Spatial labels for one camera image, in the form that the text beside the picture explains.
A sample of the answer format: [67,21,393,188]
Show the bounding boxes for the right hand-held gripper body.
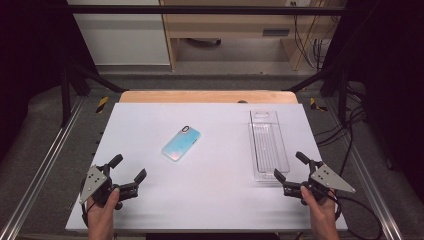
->
[282,161,357,203]

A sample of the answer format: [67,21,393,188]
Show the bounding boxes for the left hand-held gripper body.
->
[79,163,140,211]

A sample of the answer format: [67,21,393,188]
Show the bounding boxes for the clear plastic packaging tray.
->
[248,108,291,183]

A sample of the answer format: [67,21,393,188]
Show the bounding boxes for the person's right hand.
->
[300,185,338,230]

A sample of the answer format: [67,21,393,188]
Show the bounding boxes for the person's left hand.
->
[86,188,121,235]

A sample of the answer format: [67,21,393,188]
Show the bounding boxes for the yellow black tape marker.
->
[309,97,328,113]
[95,96,110,114]

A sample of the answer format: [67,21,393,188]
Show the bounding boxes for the white table board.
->
[65,102,348,232]

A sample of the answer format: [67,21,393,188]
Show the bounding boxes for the black curtain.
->
[328,0,424,193]
[0,0,98,161]

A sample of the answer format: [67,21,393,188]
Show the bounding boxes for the white cabinet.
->
[66,0,171,66]

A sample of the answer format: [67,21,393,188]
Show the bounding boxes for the wooden desk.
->
[159,0,345,72]

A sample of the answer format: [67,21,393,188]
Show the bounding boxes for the left hand-held gripper cable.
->
[80,179,93,229]

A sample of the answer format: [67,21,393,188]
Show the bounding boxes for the hand-held gripper cable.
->
[328,191,384,240]
[80,179,93,229]

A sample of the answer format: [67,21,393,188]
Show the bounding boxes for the aluminium rail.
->
[0,97,86,240]
[323,99,405,240]

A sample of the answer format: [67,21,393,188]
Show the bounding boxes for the right hand-held gripper cable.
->
[328,191,384,240]

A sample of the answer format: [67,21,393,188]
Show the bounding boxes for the black floor cables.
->
[314,84,368,194]

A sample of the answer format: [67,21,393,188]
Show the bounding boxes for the black frame strut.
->
[60,63,129,128]
[284,64,349,126]

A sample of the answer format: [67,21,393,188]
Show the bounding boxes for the yellow hanging cable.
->
[294,0,326,71]

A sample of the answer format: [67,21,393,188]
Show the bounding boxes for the black hanging cable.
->
[293,13,318,69]

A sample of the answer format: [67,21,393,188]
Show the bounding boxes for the black horizontal frame bar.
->
[66,4,349,16]

